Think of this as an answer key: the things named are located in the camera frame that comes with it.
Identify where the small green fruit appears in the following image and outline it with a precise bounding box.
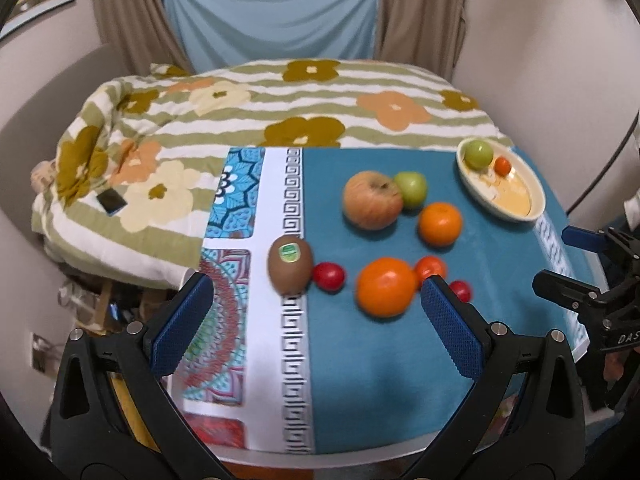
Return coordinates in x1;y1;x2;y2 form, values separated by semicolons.
465;140;495;169
394;171;428;210

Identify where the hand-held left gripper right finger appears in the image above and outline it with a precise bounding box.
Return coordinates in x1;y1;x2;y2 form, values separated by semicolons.
400;275;587;480

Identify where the large red-yellow apple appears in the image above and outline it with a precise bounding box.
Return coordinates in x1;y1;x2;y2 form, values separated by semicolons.
342;171;404;231

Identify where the brown kiwi with sticker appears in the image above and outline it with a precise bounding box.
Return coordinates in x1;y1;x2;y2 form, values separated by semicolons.
267;235;314;295

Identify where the beige curtain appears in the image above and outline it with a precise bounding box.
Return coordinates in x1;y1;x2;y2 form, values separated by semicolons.
375;0;470;82
89;0;195;77

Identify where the dark smartphone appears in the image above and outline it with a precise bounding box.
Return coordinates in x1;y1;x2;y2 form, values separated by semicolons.
96;189;128;216

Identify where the medium orange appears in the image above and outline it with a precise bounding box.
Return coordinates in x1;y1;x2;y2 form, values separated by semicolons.
419;202;463;247

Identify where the black curved cable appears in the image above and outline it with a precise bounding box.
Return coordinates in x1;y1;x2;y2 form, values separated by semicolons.
565;110;640;214

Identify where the floral striped blanket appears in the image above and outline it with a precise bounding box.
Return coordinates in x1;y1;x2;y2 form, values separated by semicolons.
31;59;513;288

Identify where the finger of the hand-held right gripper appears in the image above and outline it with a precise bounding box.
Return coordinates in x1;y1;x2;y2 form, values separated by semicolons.
561;226;608;262
532;270;608;314

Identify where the wooden stand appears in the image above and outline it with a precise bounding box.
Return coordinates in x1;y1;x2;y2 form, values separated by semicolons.
96;280;122;332

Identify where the blue patterned tablecloth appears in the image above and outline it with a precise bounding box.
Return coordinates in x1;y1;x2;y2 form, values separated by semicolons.
170;146;607;457

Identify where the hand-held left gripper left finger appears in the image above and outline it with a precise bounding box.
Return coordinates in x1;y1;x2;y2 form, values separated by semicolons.
50;272;231;480

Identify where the light blue hanging cloth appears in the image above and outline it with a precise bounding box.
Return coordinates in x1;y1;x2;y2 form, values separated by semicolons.
164;0;381;73

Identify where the large orange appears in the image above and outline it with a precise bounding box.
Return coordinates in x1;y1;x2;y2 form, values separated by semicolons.
356;257;418;317

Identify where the cream oval bowl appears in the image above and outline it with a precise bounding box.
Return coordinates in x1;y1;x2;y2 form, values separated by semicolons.
456;136;546;222

